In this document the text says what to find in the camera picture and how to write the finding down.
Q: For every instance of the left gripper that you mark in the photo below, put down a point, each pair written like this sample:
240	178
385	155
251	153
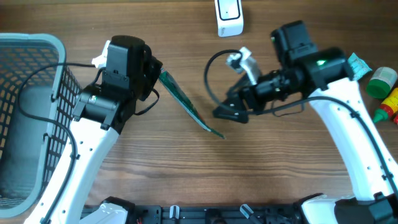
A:
155	65

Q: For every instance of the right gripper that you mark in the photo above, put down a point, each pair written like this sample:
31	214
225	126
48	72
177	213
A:
247	90

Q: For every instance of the green glove package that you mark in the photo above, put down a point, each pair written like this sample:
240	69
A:
179	96

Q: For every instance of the teal wet wipes pack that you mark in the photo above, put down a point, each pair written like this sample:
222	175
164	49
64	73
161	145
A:
360	67

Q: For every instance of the green lid spice jar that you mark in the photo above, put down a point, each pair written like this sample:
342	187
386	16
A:
382	82

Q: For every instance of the red sauce bottle green cap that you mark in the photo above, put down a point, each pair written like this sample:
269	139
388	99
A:
387	108

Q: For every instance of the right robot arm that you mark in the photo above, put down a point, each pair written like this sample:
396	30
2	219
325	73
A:
326	81

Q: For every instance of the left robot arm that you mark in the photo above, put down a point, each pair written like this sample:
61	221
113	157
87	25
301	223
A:
102	108

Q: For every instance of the white barcode scanner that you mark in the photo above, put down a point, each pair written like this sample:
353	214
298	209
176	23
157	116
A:
229	16

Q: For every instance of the grey plastic mesh basket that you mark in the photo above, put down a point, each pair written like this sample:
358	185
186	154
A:
31	149

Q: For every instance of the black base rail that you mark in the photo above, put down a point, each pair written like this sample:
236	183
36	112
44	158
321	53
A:
116	210

